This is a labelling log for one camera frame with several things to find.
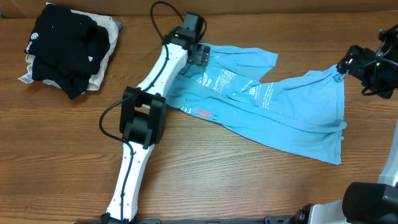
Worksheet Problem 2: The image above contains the grey folded garment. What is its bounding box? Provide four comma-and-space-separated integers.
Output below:
113, 19, 123, 30

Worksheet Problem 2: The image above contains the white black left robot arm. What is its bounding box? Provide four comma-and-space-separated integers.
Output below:
99, 26, 210, 224

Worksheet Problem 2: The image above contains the black folded garment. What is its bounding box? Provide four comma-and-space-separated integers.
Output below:
24, 3, 111, 100

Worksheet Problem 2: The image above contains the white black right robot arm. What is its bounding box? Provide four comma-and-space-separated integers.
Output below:
264, 41, 397, 223

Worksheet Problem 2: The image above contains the light blue printed t-shirt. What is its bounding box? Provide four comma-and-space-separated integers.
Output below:
166, 45, 346, 165

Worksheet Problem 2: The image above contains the beige folded garment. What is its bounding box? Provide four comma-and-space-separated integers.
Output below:
17, 2, 120, 91

